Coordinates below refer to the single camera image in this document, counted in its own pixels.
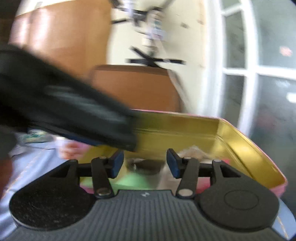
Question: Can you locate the pink gold tin box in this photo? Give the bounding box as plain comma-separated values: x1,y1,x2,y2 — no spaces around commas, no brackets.
79,108,288,197

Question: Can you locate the green cloth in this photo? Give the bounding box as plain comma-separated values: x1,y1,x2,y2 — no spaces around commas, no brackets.
81,173,151,188

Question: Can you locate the blue striped tablecloth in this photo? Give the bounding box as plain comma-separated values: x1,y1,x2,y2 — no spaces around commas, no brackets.
5,146,295,240

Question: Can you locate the green patterned tissue packet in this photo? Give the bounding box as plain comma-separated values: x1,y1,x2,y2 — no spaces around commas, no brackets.
18,130,54,144

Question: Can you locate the white window frame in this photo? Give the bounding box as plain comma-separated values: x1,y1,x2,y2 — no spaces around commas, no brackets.
203,0,296,137

